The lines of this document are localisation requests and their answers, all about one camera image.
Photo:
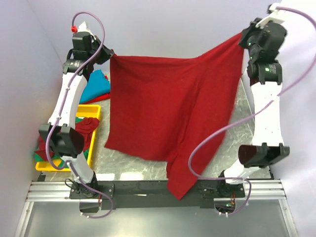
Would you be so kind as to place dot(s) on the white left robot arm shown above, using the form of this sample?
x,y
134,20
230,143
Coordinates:
x,y
59,132

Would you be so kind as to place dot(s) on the folded blue t-shirt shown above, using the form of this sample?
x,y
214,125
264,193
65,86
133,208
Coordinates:
x,y
95,86

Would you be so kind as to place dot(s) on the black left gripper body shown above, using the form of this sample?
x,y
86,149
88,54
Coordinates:
x,y
101,56

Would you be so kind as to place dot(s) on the black base crossbar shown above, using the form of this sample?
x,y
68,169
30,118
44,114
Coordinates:
x,y
149,194

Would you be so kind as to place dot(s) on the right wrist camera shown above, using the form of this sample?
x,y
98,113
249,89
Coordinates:
x,y
274,15

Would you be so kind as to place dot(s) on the yellow plastic bin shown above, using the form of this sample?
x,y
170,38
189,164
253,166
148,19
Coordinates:
x,y
86,122

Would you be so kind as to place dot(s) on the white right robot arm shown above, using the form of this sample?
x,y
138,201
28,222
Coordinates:
x,y
265,75

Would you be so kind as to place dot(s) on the dark red t-shirt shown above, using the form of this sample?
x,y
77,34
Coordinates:
x,y
161,108
86,126

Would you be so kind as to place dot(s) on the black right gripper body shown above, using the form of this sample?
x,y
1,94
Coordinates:
x,y
249,38

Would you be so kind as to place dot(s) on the folded bright red t-shirt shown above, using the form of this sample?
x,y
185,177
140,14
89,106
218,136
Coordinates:
x,y
100,97

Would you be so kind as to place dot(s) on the crumpled dark red t-shirt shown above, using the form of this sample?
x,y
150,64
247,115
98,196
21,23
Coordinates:
x,y
86,126

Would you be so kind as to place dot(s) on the green t-shirt in bin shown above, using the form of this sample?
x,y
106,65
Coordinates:
x,y
40,154

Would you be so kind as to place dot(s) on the aluminium rail frame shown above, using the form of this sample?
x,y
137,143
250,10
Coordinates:
x,y
57,192

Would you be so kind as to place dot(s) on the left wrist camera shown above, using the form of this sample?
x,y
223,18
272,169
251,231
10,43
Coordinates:
x,y
82,37

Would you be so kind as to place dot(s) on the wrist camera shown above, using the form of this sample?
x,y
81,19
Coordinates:
x,y
82,37
274,15

